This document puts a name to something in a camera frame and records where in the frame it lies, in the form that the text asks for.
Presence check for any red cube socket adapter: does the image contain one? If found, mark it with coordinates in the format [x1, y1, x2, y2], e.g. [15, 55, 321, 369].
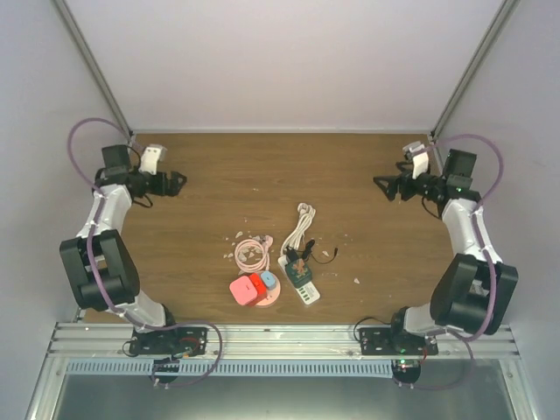
[248, 273, 268, 298]

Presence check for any pink square plug adapter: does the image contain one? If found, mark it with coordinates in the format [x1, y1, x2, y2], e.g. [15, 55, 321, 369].
[229, 275, 259, 306]

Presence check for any blue usb charger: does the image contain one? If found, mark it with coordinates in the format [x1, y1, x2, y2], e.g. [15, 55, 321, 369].
[259, 270, 277, 291]

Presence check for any pink round power socket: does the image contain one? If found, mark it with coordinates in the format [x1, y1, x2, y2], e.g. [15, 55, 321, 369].
[255, 281, 281, 309]

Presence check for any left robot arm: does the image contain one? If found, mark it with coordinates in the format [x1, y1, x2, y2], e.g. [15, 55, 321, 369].
[59, 144, 187, 354]

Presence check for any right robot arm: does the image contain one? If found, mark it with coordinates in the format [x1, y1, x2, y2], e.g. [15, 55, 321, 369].
[374, 142, 519, 354]

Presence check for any black power adapter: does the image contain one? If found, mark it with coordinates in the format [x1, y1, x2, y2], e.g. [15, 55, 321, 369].
[285, 247, 301, 262]

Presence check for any green cube adapter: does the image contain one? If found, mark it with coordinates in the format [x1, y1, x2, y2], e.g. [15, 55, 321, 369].
[284, 258, 312, 289]

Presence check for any white power strip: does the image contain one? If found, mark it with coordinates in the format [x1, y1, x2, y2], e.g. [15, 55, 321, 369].
[277, 255, 321, 306]

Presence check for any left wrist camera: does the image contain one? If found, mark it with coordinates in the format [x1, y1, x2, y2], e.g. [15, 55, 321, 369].
[138, 144, 167, 175]

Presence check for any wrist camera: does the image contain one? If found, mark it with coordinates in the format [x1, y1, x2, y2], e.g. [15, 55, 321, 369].
[402, 141, 430, 179]
[138, 144, 167, 175]

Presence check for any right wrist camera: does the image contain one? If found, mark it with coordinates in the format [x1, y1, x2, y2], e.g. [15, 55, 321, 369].
[402, 141, 430, 179]

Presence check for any black thin cable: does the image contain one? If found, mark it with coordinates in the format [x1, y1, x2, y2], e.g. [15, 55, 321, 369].
[300, 238, 339, 265]

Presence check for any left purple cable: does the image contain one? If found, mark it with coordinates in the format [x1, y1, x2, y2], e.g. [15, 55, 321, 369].
[66, 116, 225, 389]

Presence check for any purple cable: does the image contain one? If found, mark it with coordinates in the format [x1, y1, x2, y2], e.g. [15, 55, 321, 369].
[393, 134, 505, 390]
[66, 116, 225, 389]

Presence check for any pink coiled power cable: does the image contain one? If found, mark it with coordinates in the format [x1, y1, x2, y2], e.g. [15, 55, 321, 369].
[234, 234, 275, 281]

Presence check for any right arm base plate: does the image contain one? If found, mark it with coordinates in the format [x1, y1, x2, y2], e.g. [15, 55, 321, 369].
[357, 326, 438, 356]

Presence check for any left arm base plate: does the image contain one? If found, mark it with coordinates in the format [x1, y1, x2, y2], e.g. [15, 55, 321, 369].
[124, 326, 208, 357]

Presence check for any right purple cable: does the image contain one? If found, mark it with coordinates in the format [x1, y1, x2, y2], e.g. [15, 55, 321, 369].
[393, 134, 505, 390]

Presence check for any aluminium front rail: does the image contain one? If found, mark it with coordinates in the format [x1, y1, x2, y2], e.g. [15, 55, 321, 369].
[47, 323, 521, 361]

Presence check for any grey slotted cable duct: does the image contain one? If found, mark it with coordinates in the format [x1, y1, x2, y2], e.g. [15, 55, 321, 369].
[66, 359, 393, 378]

